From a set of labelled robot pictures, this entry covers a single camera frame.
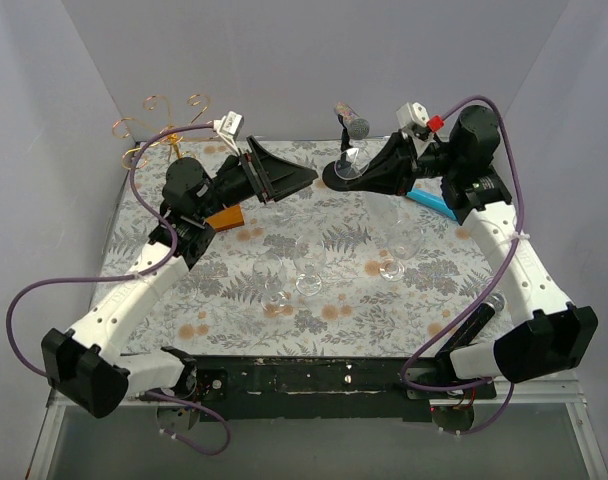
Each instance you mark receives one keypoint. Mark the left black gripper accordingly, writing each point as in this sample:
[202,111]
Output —
[257,173]

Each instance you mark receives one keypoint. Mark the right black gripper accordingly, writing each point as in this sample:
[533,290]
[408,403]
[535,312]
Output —
[404,163]

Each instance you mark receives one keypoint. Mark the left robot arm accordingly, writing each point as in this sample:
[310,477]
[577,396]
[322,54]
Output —
[86,363]

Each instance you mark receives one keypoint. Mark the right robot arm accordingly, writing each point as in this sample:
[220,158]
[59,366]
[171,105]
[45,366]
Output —
[551,333]

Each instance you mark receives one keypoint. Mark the glitter microphone on stand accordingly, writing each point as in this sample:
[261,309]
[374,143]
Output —
[357,127]

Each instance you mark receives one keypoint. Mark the blue cylinder toy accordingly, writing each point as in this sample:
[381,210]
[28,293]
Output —
[432,202]

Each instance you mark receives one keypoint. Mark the floral tablecloth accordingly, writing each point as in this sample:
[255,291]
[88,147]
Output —
[322,273]

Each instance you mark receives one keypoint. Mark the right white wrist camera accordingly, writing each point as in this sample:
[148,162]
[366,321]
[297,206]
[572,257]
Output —
[418,126]

